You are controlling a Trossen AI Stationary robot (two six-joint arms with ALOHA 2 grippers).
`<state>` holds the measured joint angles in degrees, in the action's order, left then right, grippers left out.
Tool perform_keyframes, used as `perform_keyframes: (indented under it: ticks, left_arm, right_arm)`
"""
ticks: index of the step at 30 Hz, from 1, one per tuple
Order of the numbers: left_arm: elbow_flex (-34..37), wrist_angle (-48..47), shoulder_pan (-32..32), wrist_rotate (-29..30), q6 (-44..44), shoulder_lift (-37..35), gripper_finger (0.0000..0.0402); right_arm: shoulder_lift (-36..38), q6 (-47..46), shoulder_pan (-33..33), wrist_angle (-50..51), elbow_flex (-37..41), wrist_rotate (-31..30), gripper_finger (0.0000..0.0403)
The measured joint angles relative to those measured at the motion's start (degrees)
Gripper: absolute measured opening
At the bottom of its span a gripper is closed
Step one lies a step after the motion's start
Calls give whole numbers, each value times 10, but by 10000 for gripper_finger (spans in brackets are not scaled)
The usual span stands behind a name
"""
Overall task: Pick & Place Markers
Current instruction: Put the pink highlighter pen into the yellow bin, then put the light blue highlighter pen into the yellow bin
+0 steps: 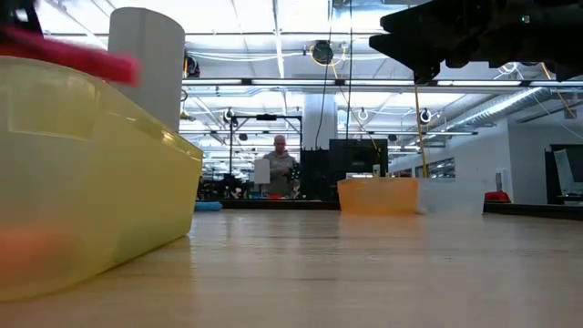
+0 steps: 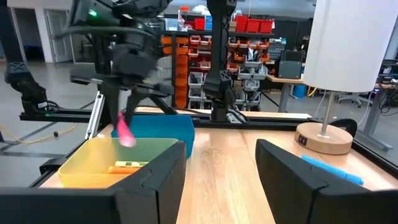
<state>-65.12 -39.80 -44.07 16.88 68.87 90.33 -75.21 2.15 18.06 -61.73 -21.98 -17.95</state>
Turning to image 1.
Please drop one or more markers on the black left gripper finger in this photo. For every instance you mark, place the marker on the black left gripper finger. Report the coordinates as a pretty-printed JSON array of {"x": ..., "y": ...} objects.
[{"x": 25, "y": 7}]

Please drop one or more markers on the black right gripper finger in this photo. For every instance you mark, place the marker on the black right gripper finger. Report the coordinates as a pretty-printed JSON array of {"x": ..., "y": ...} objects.
[{"x": 414, "y": 41}]

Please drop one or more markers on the pink highlighter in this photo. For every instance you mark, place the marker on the pink highlighter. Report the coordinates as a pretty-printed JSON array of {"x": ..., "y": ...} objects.
[{"x": 82, "y": 59}]

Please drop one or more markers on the slim white pillar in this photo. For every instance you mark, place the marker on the slim white pillar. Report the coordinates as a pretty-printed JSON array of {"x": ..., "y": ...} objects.
[{"x": 319, "y": 118}]

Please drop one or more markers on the black monitor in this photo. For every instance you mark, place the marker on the black monitor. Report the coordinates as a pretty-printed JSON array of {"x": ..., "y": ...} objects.
[{"x": 357, "y": 157}]

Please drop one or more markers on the long ceiling light bar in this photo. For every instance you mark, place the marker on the long ceiling light bar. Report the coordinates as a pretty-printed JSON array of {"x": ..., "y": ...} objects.
[{"x": 291, "y": 82}]

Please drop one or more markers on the black display panel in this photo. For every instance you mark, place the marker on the black display panel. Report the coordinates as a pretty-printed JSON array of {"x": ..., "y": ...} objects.
[{"x": 565, "y": 173}]

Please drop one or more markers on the orange plastic bin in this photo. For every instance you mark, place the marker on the orange plastic bin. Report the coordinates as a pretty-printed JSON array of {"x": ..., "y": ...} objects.
[{"x": 378, "y": 196}]

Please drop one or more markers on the clear plastic bin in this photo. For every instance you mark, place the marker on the clear plastic bin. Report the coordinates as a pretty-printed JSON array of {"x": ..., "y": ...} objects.
[{"x": 451, "y": 196}]

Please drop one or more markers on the red cushion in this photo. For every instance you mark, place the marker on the red cushion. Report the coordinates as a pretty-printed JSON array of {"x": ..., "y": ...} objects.
[{"x": 496, "y": 197}]

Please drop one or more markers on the black cabinet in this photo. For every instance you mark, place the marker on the black cabinet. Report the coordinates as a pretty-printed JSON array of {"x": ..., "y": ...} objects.
[{"x": 316, "y": 177}]

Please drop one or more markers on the person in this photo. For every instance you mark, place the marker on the person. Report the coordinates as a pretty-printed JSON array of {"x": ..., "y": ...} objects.
[{"x": 279, "y": 164}]

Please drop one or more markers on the yellow translucent plastic bin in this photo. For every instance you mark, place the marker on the yellow translucent plastic bin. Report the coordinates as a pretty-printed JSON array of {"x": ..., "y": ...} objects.
[{"x": 91, "y": 182}]

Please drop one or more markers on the white paper sign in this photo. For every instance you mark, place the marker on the white paper sign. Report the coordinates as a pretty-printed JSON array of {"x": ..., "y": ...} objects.
[{"x": 262, "y": 171}]

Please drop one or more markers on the silver ventilation duct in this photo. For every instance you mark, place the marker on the silver ventilation duct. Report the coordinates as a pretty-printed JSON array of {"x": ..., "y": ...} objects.
[{"x": 501, "y": 107}]

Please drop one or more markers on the black metal frame rig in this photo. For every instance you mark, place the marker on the black metal frame rig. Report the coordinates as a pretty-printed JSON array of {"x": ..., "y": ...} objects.
[{"x": 266, "y": 117}]

